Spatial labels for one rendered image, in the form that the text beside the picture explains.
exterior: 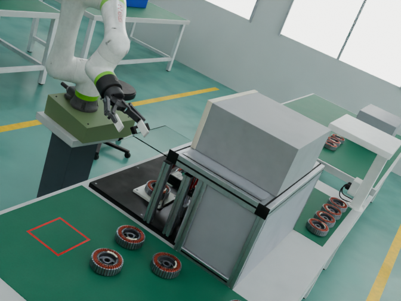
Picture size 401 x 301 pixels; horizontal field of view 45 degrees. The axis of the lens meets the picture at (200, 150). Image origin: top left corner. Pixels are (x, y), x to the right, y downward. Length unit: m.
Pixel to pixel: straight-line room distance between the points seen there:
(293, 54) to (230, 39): 0.97
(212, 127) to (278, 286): 0.68
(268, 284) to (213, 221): 0.36
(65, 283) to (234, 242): 0.60
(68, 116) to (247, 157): 1.09
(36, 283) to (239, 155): 0.82
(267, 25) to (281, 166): 5.27
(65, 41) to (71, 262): 1.13
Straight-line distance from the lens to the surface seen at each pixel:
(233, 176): 1.81
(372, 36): 6.54
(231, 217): 1.78
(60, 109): 2.61
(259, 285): 1.97
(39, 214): 1.93
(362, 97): 6.59
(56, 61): 2.49
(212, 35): 7.30
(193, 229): 1.88
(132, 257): 1.83
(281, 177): 1.77
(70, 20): 2.39
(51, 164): 2.79
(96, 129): 2.51
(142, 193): 2.15
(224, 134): 1.83
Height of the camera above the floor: 1.86
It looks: 23 degrees down
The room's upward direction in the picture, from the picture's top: 21 degrees clockwise
